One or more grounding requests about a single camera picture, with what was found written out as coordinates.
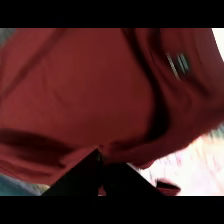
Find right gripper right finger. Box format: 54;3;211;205
102;162;165;197

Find red T-shirt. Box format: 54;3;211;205
0;27;224;197

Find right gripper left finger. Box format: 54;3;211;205
41;148;104;197

